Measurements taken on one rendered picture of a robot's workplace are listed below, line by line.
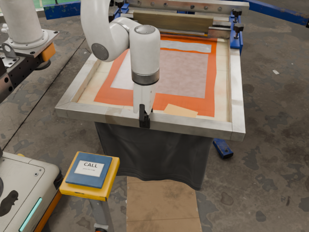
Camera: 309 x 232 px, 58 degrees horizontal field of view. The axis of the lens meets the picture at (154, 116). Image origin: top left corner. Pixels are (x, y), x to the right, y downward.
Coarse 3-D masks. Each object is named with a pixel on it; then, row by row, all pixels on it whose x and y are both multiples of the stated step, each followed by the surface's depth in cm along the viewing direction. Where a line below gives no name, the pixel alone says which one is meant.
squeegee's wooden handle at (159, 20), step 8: (136, 16) 124; (144, 16) 123; (152, 16) 123; (160, 16) 122; (168, 16) 121; (176, 16) 121; (184, 16) 120; (192, 16) 120; (200, 16) 120; (208, 16) 120; (144, 24) 126; (152, 24) 125; (160, 24) 125; (168, 24) 124; (176, 24) 123; (184, 24) 123; (192, 24) 122; (200, 24) 121; (208, 24) 121
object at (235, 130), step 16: (96, 64) 107; (80, 80) 97; (240, 80) 97; (64, 96) 90; (80, 96) 96; (240, 96) 91; (64, 112) 87; (80, 112) 86; (96, 112) 85; (112, 112) 85; (128, 112) 85; (240, 112) 85; (160, 128) 84; (176, 128) 83; (192, 128) 81; (208, 128) 80; (224, 128) 80; (240, 128) 80
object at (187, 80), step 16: (176, 64) 111; (192, 64) 111; (208, 64) 111; (160, 80) 103; (176, 80) 103; (192, 80) 103; (208, 80) 103; (160, 96) 96; (176, 96) 96; (192, 96) 96; (208, 96) 96; (208, 112) 90
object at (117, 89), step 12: (168, 36) 128; (168, 48) 120; (120, 60) 113; (120, 72) 107; (108, 84) 101; (120, 84) 101; (132, 84) 101; (156, 84) 101; (96, 96) 96; (108, 96) 96; (120, 96) 96; (132, 96) 96
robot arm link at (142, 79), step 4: (132, 72) 71; (156, 72) 70; (132, 76) 72; (136, 76) 71; (140, 76) 70; (144, 76) 70; (148, 76) 70; (152, 76) 70; (156, 76) 71; (136, 80) 71; (140, 80) 71; (144, 80) 70; (148, 80) 71; (152, 80) 71; (156, 80) 72
